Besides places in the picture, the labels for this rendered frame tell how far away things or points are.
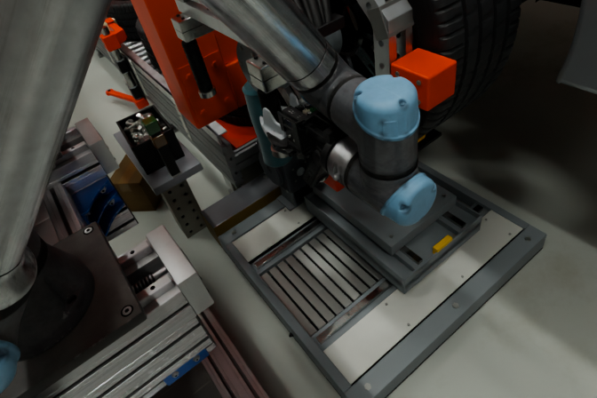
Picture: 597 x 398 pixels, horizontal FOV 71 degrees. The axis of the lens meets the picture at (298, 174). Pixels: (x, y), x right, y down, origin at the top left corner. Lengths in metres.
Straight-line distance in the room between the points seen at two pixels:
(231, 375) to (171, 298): 0.54
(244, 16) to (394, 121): 0.20
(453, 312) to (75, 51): 1.23
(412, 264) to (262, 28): 0.99
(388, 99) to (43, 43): 0.33
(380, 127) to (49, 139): 0.32
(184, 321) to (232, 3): 0.48
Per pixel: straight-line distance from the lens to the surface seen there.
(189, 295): 0.69
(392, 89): 0.50
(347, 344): 1.32
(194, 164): 1.40
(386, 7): 0.78
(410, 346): 1.32
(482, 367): 1.40
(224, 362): 1.21
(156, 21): 1.27
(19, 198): 0.37
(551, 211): 1.79
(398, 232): 1.35
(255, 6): 0.49
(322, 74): 0.56
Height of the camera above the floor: 1.27
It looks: 42 degrees down
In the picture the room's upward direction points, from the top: 13 degrees counter-clockwise
